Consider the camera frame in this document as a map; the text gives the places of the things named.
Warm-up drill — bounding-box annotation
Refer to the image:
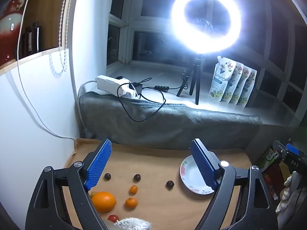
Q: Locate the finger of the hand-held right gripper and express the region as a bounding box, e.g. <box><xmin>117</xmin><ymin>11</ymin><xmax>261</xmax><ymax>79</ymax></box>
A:
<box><xmin>285</xmin><ymin>143</ymin><xmax>300</xmax><ymax>155</ymax></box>

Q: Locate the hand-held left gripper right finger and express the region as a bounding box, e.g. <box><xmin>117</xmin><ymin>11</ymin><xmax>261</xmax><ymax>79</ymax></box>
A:
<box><xmin>191</xmin><ymin>138</ymin><xmax>279</xmax><ymax>230</ymax></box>

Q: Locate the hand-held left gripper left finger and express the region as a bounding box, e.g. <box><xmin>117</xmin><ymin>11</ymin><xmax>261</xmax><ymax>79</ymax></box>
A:
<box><xmin>25</xmin><ymin>138</ymin><xmax>113</xmax><ymax>230</ymax></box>

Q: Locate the white floral plate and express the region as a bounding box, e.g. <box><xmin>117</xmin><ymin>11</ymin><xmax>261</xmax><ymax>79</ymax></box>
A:
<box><xmin>180</xmin><ymin>155</ymin><xmax>215</xmax><ymax>194</ymax></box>

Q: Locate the large smooth orange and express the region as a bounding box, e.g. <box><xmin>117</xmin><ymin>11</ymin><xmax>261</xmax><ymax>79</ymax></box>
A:
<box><xmin>91</xmin><ymin>191</ymin><xmax>117</xmax><ymax>213</ymax></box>

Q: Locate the small mandarin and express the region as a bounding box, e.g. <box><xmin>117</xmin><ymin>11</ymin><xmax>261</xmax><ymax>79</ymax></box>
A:
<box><xmin>125</xmin><ymin>197</ymin><xmax>139</xmax><ymax>209</ymax></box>

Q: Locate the person's right hand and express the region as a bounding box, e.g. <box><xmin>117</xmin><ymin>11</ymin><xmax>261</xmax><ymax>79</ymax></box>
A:
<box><xmin>276</xmin><ymin>172</ymin><xmax>300</xmax><ymax>212</ymax></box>

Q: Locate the green printed packet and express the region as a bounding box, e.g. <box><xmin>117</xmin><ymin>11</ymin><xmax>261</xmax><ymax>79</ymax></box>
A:
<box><xmin>254</xmin><ymin>146</ymin><xmax>281</xmax><ymax>173</ymax></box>

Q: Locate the tan cloth mat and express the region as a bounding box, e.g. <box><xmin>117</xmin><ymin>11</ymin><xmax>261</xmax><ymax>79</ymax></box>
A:
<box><xmin>62</xmin><ymin>138</ymin><xmax>251</xmax><ymax>230</ymax></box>

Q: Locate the grey blanket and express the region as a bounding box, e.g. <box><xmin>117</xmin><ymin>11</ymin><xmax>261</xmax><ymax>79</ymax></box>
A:
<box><xmin>78</xmin><ymin>91</ymin><xmax>263</xmax><ymax>150</ymax></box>

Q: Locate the white textured cloth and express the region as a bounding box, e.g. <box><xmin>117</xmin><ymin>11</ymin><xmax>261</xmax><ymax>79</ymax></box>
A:
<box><xmin>113</xmin><ymin>218</ymin><xmax>152</xmax><ymax>230</ymax></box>

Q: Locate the white power strip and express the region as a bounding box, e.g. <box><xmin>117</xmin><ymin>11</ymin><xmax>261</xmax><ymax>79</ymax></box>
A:
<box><xmin>96</xmin><ymin>75</ymin><xmax>132</xmax><ymax>100</ymax></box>

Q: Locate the black plug adapter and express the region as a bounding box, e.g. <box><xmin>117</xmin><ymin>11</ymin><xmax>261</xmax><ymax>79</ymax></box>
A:
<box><xmin>128</xmin><ymin>83</ymin><xmax>143</xmax><ymax>94</ymax></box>

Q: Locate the black tripod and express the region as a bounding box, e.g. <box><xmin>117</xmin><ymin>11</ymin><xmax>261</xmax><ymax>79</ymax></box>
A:
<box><xmin>176</xmin><ymin>51</ymin><xmax>204</xmax><ymax>105</ymax></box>

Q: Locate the dark glass bottle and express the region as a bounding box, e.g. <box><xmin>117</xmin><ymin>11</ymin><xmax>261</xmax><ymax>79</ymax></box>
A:
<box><xmin>32</xmin><ymin>21</ymin><xmax>41</xmax><ymax>53</ymax></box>
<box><xmin>23</xmin><ymin>26</ymin><xmax>33</xmax><ymax>54</ymax></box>

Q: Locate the red and white ornament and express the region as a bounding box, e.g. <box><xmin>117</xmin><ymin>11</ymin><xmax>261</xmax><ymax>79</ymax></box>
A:
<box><xmin>0</xmin><ymin>0</ymin><xmax>27</xmax><ymax>65</ymax></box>

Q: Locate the wooden shelf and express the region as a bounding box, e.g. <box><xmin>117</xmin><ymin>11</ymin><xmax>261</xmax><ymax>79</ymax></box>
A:
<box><xmin>0</xmin><ymin>0</ymin><xmax>79</xmax><ymax>67</ymax></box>

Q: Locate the thick white power cord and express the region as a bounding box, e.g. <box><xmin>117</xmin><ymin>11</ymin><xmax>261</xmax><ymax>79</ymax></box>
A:
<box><xmin>77</xmin><ymin>80</ymin><xmax>97</xmax><ymax>139</ymax></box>

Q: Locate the black looped cable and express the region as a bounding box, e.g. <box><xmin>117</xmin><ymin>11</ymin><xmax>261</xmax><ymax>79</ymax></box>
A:
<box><xmin>117</xmin><ymin>77</ymin><xmax>166</xmax><ymax>122</ymax></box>

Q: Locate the black inline switch cable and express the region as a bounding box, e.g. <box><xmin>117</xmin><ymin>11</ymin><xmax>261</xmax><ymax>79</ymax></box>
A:
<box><xmin>141</xmin><ymin>72</ymin><xmax>190</xmax><ymax>91</ymax></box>

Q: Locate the thin white cable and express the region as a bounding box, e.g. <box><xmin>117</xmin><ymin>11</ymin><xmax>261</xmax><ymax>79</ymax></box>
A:
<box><xmin>16</xmin><ymin>0</ymin><xmax>77</xmax><ymax>140</ymax></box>

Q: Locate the white bead chain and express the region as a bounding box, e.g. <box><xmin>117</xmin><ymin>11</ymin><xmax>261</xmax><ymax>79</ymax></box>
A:
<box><xmin>49</xmin><ymin>0</ymin><xmax>73</xmax><ymax>75</ymax></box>

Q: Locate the white window frame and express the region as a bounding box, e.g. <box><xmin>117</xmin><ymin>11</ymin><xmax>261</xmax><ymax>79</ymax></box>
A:
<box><xmin>107</xmin><ymin>0</ymin><xmax>307</xmax><ymax>115</ymax></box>

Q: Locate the bright ring light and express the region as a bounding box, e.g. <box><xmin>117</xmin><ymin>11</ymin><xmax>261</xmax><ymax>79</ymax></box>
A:
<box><xmin>171</xmin><ymin>0</ymin><xmax>247</xmax><ymax>53</ymax></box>

